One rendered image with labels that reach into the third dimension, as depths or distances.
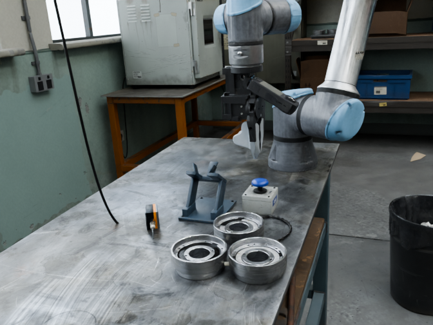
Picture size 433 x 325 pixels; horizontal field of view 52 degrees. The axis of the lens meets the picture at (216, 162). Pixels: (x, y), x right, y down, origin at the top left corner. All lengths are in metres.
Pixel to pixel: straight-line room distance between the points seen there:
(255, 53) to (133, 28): 2.33
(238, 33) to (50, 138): 2.05
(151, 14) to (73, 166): 1.14
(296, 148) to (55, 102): 1.88
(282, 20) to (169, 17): 2.13
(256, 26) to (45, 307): 0.66
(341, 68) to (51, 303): 0.88
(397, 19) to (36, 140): 3.02
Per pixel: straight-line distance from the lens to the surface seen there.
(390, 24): 4.19
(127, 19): 3.26
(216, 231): 0.90
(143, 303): 0.78
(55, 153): 2.89
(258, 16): 0.96
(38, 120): 2.78
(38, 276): 0.92
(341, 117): 1.18
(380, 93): 4.30
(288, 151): 1.31
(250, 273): 0.78
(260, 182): 1.03
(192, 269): 0.80
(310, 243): 1.45
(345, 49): 1.25
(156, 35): 3.15
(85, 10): 3.29
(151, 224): 0.98
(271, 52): 4.64
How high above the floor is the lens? 1.24
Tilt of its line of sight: 18 degrees down
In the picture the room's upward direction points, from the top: 3 degrees counter-clockwise
